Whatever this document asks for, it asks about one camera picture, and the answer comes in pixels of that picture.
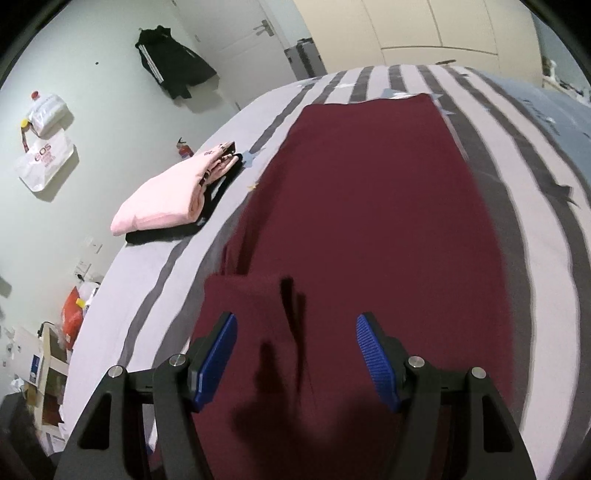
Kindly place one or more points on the cream wardrobe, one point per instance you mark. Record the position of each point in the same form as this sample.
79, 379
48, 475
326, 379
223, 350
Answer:
415, 23

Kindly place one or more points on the red plastic bag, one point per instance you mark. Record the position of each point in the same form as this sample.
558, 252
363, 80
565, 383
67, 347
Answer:
71, 318

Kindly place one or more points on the cream wardrobe drawer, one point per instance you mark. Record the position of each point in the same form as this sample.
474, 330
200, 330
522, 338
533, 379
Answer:
438, 57

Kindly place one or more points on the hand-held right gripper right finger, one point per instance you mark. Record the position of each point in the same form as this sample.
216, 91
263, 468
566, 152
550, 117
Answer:
378, 364

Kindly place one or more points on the striped star-print bed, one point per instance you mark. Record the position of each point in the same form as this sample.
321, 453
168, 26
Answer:
531, 258

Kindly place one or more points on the white nightstand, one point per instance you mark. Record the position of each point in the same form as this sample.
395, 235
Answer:
570, 87

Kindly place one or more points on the white tote bag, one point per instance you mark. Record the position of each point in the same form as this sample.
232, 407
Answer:
44, 161

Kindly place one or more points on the small white desk fan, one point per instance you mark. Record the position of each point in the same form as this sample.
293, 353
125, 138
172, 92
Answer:
552, 68

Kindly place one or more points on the white plastic bag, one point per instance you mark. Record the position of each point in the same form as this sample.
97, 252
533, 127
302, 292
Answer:
48, 113

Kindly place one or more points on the white wall socket with plug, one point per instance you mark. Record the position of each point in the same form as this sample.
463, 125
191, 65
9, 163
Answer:
83, 267

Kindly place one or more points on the red fire extinguisher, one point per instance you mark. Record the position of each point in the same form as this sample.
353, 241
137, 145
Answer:
184, 148

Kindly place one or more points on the open white cardboard box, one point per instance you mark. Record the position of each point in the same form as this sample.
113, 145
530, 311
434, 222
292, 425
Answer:
51, 369

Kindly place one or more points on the folded pink garment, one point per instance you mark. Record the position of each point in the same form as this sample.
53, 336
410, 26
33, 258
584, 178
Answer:
161, 198

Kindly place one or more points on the dark ribbed suitcase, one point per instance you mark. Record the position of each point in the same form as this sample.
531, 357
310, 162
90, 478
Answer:
302, 60

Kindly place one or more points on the folded black garment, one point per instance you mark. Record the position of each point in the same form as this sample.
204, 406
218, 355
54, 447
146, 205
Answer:
152, 236

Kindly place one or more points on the black jacket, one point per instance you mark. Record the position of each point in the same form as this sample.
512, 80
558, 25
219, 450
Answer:
171, 60

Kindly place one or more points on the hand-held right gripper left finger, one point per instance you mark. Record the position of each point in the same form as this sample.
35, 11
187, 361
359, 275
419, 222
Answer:
214, 364

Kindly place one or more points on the white door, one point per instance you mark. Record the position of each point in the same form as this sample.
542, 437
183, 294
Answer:
249, 27

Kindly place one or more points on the maroon shirt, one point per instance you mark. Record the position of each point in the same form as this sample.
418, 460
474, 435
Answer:
369, 207

